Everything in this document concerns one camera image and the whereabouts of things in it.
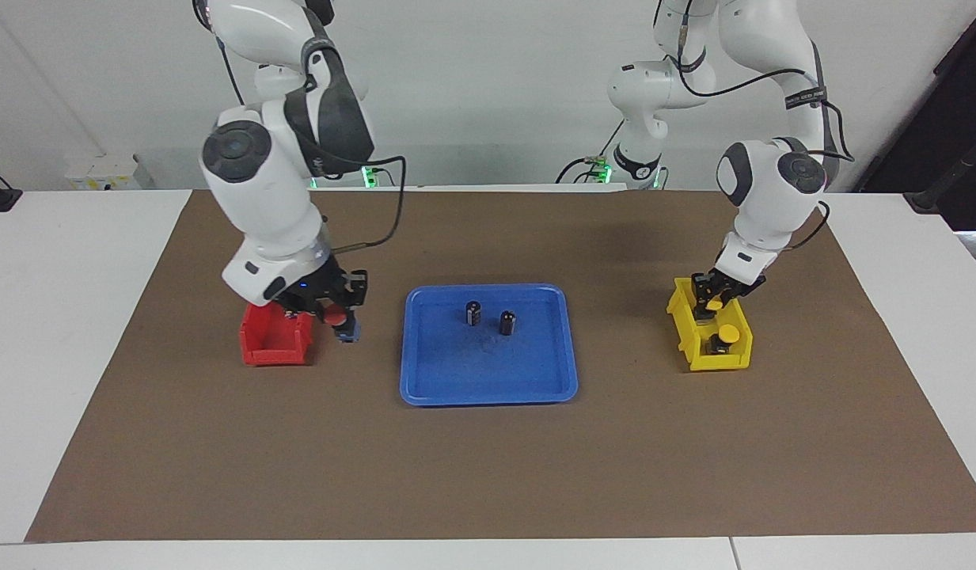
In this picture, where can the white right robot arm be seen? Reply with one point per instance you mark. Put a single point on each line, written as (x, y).
(266, 198)

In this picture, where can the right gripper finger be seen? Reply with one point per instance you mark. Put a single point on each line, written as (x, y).
(320, 314)
(358, 289)

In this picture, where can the yellow push button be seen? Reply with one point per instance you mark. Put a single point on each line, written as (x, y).
(715, 304)
(728, 332)

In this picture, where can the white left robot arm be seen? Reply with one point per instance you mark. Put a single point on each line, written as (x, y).
(772, 190)

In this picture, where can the brown paper mat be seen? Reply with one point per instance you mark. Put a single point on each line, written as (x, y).
(488, 459)

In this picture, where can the yellow plastic bin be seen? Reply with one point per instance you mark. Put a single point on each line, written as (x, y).
(717, 362)

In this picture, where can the red push button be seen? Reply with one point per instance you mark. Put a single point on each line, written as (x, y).
(337, 317)

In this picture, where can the white box with yellow labels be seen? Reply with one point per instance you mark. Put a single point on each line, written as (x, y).
(104, 172)

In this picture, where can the blue plastic tray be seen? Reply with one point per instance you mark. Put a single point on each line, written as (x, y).
(488, 364)

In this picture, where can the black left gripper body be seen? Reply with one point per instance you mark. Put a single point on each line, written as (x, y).
(729, 281)

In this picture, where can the green lit connector module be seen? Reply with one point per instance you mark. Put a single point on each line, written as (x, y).
(600, 168)
(374, 176)

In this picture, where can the red plastic bin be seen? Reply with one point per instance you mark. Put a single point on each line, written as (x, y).
(270, 348)

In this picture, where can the black tripod stand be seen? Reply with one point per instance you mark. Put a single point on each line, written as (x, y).
(951, 174)

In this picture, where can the plain black cylinder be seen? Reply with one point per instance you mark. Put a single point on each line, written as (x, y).
(508, 323)

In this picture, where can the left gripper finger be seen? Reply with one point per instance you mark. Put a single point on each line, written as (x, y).
(700, 302)
(731, 294)

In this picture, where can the black cylinder with white stripe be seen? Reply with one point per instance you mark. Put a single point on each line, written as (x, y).
(473, 313)

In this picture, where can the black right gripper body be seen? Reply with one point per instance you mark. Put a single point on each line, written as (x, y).
(317, 289)

